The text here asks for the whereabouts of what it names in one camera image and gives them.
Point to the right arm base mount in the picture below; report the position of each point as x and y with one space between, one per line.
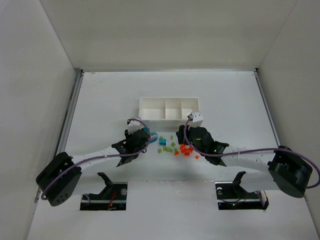
231 196

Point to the teal frog lotus brick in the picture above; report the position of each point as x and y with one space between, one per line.
153 137

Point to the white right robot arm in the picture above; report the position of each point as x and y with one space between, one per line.
277 169

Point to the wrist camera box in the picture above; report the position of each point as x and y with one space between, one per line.
133 125
196 119

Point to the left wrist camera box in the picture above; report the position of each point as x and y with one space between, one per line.
133 125

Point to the white three-compartment plastic bin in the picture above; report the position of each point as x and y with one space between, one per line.
166 114

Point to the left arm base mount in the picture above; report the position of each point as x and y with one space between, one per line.
113 197

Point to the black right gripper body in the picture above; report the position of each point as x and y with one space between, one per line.
181 133

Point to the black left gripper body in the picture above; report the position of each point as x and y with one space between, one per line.
144 137

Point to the teal two-by-two brick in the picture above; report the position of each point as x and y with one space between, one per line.
146 130

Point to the small teal slope brick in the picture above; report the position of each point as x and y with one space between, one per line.
162 142

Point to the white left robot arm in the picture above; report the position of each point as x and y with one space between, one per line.
59 179

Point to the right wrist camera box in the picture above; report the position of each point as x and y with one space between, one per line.
196 119

